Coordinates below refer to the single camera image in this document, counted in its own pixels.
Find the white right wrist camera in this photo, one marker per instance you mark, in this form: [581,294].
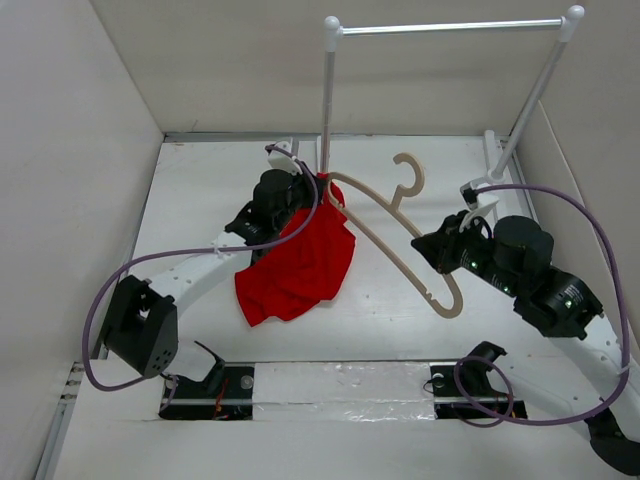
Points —
[479,204]

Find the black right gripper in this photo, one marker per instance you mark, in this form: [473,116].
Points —
[438,247]

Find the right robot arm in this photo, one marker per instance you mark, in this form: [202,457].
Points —
[515,258]

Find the red t-shirt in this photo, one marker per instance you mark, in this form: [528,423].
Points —
[294,277]

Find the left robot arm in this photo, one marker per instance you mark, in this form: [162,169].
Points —
[141,323]

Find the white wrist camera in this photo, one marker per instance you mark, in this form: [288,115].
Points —
[479,204]
[280,156]

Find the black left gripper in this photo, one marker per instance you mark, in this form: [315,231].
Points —
[304,181]

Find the silver foil tape strip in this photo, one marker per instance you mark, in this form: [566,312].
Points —
[342,391]

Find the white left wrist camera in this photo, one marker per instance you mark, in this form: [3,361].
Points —
[280,156]

